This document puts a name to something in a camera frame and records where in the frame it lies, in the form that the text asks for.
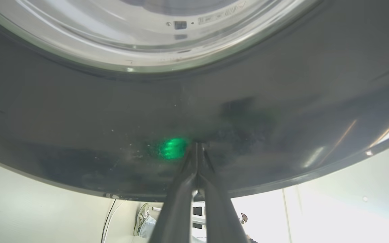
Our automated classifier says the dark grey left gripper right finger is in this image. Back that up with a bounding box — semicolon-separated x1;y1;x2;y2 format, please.
199;143;249;243

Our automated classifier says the white grey sneaker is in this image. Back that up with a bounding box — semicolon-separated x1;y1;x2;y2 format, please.
134;202;157;237

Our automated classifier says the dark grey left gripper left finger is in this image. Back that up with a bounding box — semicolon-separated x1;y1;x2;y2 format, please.
149;143;198;243

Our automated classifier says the dark grey washing machine door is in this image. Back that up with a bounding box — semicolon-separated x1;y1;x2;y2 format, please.
0;0;389;203

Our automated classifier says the white front-load washing machine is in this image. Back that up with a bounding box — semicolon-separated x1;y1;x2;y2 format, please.
0;0;320;73

